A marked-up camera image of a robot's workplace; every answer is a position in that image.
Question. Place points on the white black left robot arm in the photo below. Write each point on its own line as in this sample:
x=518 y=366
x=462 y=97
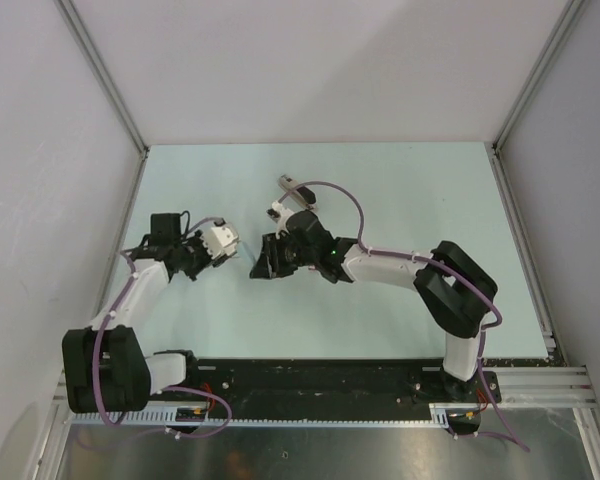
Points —
x=106 y=370

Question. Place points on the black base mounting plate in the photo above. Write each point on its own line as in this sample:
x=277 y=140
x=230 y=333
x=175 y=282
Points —
x=420 y=379

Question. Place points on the beige and black stapler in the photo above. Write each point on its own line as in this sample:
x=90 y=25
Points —
x=303 y=196

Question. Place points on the aluminium frame rail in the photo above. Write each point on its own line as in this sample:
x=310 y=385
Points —
x=525 y=380

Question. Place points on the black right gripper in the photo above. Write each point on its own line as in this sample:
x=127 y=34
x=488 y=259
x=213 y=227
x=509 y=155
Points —
x=270 y=264

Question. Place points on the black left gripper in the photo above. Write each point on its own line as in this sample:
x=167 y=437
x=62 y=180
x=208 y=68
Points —
x=206 y=259

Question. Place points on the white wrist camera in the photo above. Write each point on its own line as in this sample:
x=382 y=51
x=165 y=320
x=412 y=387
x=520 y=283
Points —
x=220 y=238
x=280 y=214

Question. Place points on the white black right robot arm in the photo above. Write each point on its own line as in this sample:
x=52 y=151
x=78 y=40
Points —
x=457 y=292

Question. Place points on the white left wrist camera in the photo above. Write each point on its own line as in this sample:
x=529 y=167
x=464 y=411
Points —
x=220 y=238

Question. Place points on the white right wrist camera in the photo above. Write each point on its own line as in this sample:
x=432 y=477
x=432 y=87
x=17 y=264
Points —
x=280 y=214

